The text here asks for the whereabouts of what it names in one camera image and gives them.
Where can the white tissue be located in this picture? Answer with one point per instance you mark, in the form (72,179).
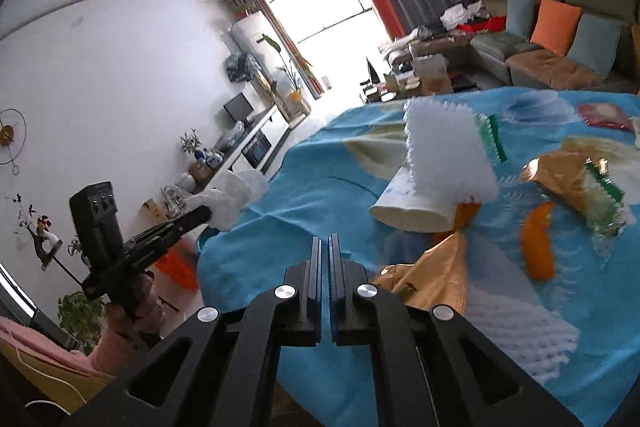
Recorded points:
(232,199)

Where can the white paper cup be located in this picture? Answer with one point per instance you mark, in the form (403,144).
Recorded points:
(410,212)

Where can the bird figure with branches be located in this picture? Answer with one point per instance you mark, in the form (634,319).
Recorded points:
(42,237)

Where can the large blue cushion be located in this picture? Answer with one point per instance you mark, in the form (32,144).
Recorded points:
(595,44)

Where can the small potted olive plant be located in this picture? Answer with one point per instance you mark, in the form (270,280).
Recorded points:
(191,142)

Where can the striped curtain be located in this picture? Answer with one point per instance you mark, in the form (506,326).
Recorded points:
(280,37)

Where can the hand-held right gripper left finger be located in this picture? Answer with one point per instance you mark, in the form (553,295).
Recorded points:
(316,292)

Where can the person's left forearm pink sleeve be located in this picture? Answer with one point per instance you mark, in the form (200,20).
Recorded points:
(75,357)

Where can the green clear plastic wrapper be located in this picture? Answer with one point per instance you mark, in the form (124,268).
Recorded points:
(605,202)

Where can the person's left hand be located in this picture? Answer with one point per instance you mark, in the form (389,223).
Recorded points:
(145,312)

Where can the large window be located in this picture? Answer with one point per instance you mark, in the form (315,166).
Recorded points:
(320,2)

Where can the red snack packet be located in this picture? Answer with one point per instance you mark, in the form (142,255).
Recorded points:
(605,117)

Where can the crumpled gold foil wrapper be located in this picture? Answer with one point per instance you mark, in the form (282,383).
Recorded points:
(435,272)

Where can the yellow cloth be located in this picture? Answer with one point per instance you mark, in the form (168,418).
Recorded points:
(35,372)

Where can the small blue cushion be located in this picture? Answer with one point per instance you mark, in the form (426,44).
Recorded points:
(520,14)

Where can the blue and white vase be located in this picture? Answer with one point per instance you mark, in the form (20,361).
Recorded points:
(212,158)

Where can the white standing air conditioner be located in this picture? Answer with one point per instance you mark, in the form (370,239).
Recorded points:
(252,37)

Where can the orange cushion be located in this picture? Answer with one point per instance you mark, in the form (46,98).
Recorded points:
(555,27)

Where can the cluttered coffee table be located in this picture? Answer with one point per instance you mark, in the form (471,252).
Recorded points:
(395,84)

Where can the orange plastic bag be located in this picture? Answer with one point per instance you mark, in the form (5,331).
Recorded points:
(177,269)

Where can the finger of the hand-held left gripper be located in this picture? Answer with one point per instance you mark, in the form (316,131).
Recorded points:
(192,216)

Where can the white foam fruit net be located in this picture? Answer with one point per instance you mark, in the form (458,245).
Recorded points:
(445,147)

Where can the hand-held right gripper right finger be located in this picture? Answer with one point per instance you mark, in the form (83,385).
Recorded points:
(334,292)

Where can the black plastic bag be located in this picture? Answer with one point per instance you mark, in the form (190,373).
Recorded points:
(242,67)

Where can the gold snack wrapper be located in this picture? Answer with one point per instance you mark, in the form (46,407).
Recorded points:
(560,177)

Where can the pile of clothes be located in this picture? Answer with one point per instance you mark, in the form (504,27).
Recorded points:
(465,17)

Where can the tall plant in yellow pot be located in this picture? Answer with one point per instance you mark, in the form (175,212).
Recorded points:
(292,82)

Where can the white media cabinet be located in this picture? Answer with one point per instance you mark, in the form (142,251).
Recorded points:
(250,147)

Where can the round wall clock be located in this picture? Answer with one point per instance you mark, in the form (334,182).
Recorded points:
(7,137)

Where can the green leafy potted plant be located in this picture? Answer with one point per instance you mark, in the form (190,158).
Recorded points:
(80,317)

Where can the green striped wrapper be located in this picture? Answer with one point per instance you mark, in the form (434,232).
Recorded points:
(492,142)

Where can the green sectional sofa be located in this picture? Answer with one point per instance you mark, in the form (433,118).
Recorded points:
(500,52)

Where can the black monitor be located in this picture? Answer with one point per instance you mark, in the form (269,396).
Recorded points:
(239,108)

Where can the blue printed blanket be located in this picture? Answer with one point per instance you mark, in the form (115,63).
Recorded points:
(310,187)

